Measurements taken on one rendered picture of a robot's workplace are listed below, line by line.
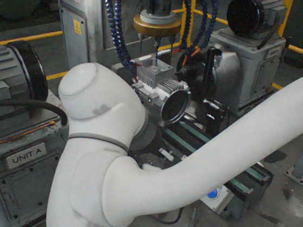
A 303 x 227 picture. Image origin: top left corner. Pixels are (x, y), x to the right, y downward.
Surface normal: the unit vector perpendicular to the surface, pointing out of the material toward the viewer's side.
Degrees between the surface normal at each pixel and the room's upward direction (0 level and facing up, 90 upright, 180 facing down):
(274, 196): 0
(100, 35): 90
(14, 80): 67
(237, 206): 90
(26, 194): 90
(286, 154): 0
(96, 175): 32
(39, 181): 90
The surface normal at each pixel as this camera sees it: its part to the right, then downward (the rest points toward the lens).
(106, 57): 0.64, 0.47
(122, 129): 0.81, -0.06
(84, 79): -0.21, -0.49
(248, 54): -0.77, 0.34
